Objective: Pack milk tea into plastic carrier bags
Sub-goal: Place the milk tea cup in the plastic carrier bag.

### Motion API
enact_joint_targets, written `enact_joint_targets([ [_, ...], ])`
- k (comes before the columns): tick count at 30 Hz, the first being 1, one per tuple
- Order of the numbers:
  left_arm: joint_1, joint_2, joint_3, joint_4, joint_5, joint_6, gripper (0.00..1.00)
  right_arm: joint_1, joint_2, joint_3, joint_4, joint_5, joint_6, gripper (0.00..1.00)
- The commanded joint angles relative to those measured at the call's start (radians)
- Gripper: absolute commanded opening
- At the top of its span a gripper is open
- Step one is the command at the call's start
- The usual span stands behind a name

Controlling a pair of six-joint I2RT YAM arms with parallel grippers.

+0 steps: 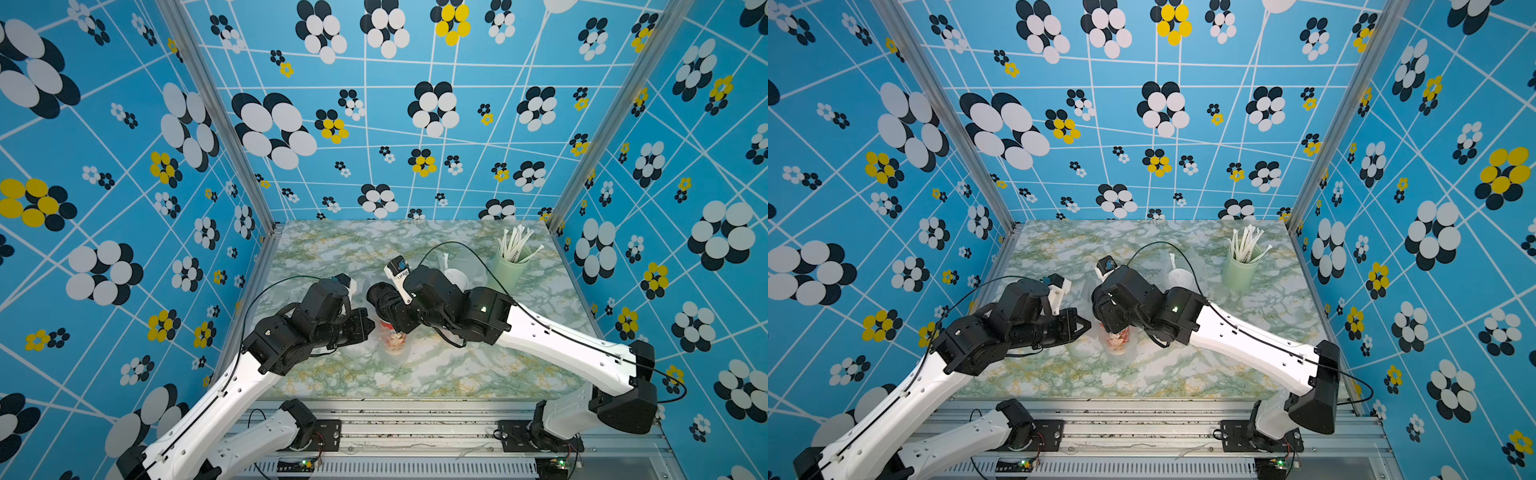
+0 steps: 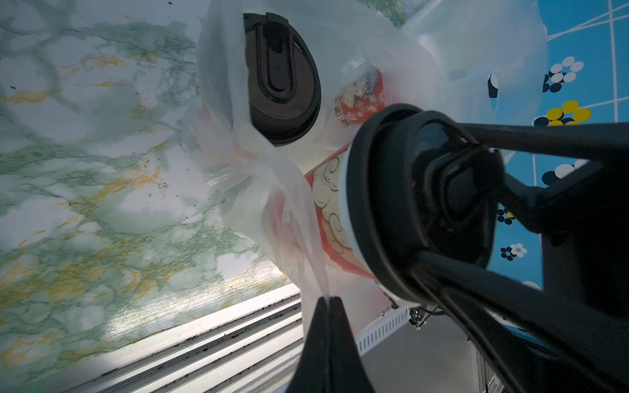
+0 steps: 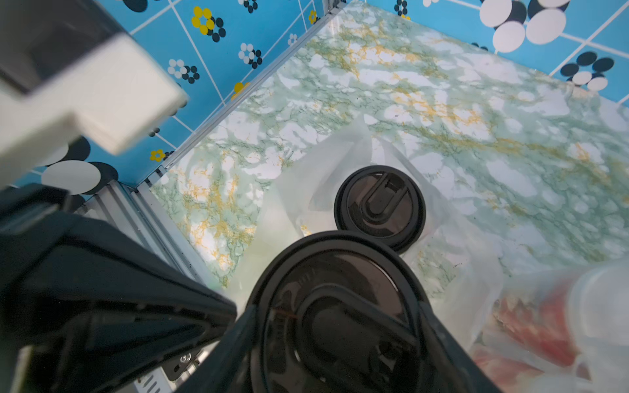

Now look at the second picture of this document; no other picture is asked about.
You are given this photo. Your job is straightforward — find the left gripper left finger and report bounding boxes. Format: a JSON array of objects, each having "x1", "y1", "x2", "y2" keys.
[{"x1": 287, "y1": 297, "x2": 331, "y2": 393}]

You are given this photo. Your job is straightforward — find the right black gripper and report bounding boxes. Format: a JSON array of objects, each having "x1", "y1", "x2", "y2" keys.
[{"x1": 407, "y1": 123, "x2": 628, "y2": 392}]

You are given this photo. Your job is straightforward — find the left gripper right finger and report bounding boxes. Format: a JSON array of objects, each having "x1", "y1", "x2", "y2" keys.
[{"x1": 328, "y1": 296, "x2": 374, "y2": 393}]

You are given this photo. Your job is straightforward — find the red cup black lid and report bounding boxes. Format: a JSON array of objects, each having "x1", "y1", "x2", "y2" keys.
[
  {"x1": 306, "y1": 104, "x2": 505, "y2": 304},
  {"x1": 186, "y1": 11, "x2": 323, "y2": 168}
]

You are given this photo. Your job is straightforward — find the clear plastic carrier bag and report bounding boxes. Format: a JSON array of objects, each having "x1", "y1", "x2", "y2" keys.
[
  {"x1": 401, "y1": 1, "x2": 548, "y2": 125},
  {"x1": 186, "y1": 1, "x2": 442, "y2": 333}
]

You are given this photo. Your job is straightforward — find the red cup white lid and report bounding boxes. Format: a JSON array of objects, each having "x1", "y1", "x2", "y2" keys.
[{"x1": 334, "y1": 66, "x2": 386, "y2": 126}]

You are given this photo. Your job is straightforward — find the aluminium rail frame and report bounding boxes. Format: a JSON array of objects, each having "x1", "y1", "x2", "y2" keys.
[{"x1": 63, "y1": 284, "x2": 424, "y2": 393}]

